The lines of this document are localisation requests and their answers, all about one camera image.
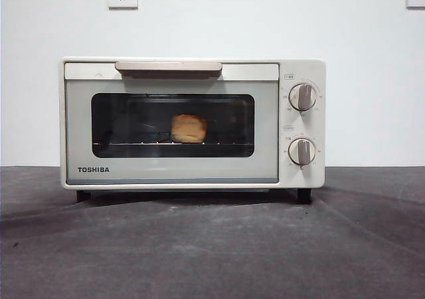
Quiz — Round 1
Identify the golden brown bread roll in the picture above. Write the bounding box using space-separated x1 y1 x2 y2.
171 114 208 144

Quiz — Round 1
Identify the oven door with beige handle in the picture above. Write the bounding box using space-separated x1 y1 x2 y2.
64 60 280 185

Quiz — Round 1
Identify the white Toshiba toaster oven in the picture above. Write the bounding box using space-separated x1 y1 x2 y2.
59 58 326 204

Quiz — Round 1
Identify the temperature knob with beige grip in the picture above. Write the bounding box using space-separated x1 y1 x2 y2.
288 82 317 111

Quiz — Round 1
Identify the timer knob with beige grip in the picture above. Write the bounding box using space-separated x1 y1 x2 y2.
288 138 316 166

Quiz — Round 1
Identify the metal wire oven rack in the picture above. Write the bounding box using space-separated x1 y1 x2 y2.
92 131 253 146

